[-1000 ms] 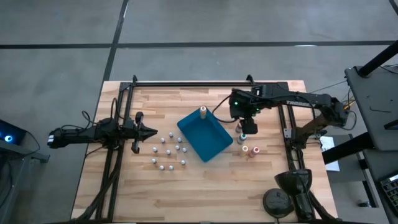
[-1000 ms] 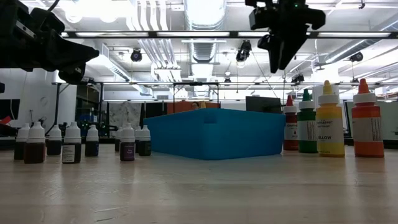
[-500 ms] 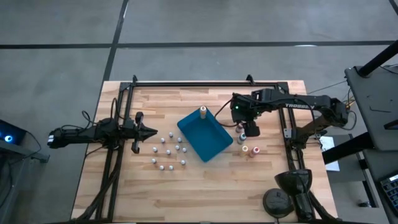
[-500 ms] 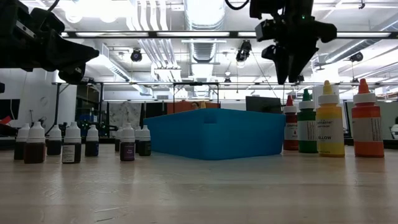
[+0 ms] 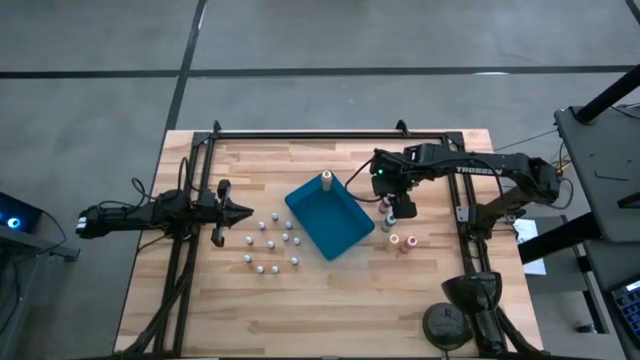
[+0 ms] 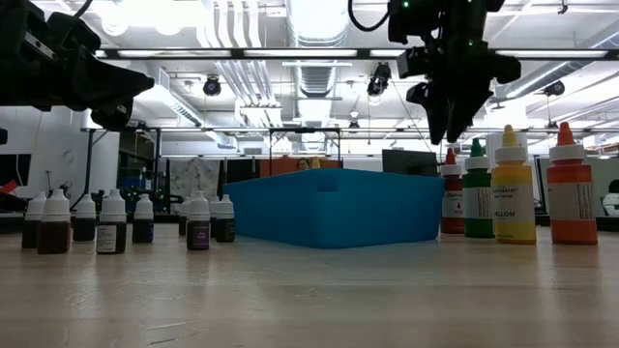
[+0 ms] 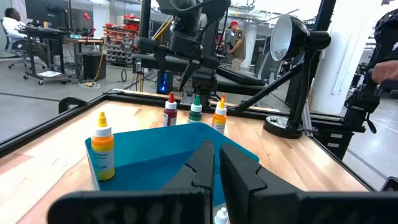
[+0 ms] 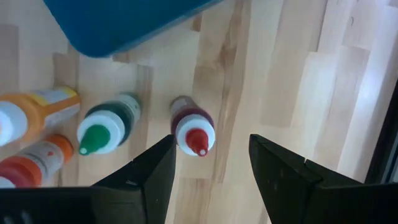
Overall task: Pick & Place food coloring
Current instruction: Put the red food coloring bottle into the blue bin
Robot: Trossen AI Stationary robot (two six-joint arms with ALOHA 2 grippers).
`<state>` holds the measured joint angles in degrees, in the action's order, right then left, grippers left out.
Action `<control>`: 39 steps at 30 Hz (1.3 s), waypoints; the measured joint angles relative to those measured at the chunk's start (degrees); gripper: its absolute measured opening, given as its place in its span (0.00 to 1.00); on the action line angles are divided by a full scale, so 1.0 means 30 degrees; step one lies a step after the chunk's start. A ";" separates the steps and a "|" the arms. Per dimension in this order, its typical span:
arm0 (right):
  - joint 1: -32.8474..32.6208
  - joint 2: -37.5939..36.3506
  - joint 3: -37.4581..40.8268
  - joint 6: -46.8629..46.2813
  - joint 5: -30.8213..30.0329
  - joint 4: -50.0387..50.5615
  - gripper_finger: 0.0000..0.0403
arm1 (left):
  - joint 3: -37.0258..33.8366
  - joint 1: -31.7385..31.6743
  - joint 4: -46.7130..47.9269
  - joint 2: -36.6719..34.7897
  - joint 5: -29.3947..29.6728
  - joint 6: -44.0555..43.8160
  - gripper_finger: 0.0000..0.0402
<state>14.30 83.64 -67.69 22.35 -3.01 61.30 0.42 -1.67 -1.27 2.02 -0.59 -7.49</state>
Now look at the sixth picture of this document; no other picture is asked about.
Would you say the silver ventilation duct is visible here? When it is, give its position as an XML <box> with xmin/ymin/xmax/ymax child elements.
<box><xmin>284</xmin><ymin>0</ymin><xmax>354</xmax><ymax>98</ymax></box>

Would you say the orange room partition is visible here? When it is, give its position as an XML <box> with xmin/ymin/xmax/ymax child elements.
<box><xmin>259</xmin><ymin>156</ymin><xmax>342</xmax><ymax>178</ymax></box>

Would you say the small olive green coloring bottle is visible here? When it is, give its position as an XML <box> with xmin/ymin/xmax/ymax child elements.
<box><xmin>215</xmin><ymin>193</ymin><xmax>237</xmax><ymax>244</ymax></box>

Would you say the grey patterned panel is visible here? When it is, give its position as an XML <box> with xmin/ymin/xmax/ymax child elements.
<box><xmin>168</xmin><ymin>158</ymin><xmax>221</xmax><ymax>199</ymax></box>

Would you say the small brown food coloring bottle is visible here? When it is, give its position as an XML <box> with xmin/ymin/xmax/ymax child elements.
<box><xmin>20</xmin><ymin>190</ymin><xmax>48</xmax><ymax>250</ymax></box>

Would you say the black screen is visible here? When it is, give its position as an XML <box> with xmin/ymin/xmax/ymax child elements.
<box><xmin>0</xmin><ymin>153</ymin><xmax>33</xmax><ymax>188</ymax></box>

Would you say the large orange food coloring bottle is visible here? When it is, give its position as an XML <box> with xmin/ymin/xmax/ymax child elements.
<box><xmin>546</xmin><ymin>122</ymin><xmax>599</xmax><ymax>247</ymax></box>

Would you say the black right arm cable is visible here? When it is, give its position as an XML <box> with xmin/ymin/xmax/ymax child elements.
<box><xmin>346</xmin><ymin>0</ymin><xmax>392</xmax><ymax>33</ymax></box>

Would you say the large yellow food coloring bottle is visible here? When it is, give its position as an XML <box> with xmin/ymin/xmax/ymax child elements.
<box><xmin>490</xmin><ymin>124</ymin><xmax>537</xmax><ymax>246</ymax></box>

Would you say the small blue food coloring bottle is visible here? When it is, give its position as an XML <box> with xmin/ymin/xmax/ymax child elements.
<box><xmin>132</xmin><ymin>193</ymin><xmax>156</xmax><ymax>245</ymax></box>

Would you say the small black food coloring bottle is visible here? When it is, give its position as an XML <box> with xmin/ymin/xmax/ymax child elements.
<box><xmin>95</xmin><ymin>188</ymin><xmax>128</xmax><ymax>256</ymax></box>

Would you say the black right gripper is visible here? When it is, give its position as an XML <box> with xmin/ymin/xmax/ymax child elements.
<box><xmin>406</xmin><ymin>36</ymin><xmax>522</xmax><ymax>145</ymax></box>

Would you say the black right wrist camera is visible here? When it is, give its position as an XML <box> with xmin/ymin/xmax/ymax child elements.
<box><xmin>396</xmin><ymin>45</ymin><xmax>432</xmax><ymax>79</ymax></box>

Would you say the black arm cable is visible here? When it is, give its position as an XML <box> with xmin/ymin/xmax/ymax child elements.
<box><xmin>346</xmin><ymin>0</ymin><xmax>392</xmax><ymax>33</ymax></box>
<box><xmin>74</xmin><ymin>0</ymin><xmax>97</xmax><ymax>21</ymax></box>

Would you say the small purple food coloring bottle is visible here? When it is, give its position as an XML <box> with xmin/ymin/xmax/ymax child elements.
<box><xmin>186</xmin><ymin>190</ymin><xmax>212</xmax><ymax>252</ymax></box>

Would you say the blue plastic bin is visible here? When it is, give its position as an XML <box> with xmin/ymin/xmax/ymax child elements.
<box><xmin>222</xmin><ymin>167</ymin><xmax>445</xmax><ymax>250</ymax></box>

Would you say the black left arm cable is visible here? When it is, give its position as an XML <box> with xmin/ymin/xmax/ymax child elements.
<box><xmin>74</xmin><ymin>0</ymin><xmax>97</xmax><ymax>21</ymax></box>

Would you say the black aluminium table frame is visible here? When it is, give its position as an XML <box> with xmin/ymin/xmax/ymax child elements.
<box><xmin>0</xmin><ymin>212</ymin><xmax>619</xmax><ymax>233</ymax></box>

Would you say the small navy food coloring bottle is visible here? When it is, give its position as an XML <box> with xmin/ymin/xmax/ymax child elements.
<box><xmin>72</xmin><ymin>193</ymin><xmax>98</xmax><ymax>243</ymax></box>

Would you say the black metal rack frame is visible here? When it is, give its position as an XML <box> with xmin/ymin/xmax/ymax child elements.
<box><xmin>79</xmin><ymin>125</ymin><xmax>342</xmax><ymax>214</ymax></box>

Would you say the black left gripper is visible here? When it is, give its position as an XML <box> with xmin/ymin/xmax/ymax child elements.
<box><xmin>0</xmin><ymin>0</ymin><xmax>156</xmax><ymax>132</ymax></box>

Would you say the black computer monitor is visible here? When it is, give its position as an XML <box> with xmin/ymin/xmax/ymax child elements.
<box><xmin>381</xmin><ymin>149</ymin><xmax>439</xmax><ymax>177</ymax></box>

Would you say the large red food coloring bottle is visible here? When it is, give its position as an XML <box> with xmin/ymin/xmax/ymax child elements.
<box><xmin>439</xmin><ymin>147</ymin><xmax>465</xmax><ymax>235</ymax></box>

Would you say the small red food coloring bottle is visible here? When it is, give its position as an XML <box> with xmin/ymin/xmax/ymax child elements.
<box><xmin>37</xmin><ymin>188</ymin><xmax>73</xmax><ymax>256</ymax></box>

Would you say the large green food coloring bottle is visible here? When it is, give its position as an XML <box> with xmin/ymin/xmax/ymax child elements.
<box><xmin>462</xmin><ymin>138</ymin><xmax>495</xmax><ymax>240</ymax></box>

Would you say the black overhead LED light bar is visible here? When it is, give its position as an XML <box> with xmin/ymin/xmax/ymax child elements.
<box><xmin>94</xmin><ymin>46</ymin><xmax>619</xmax><ymax>62</ymax></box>

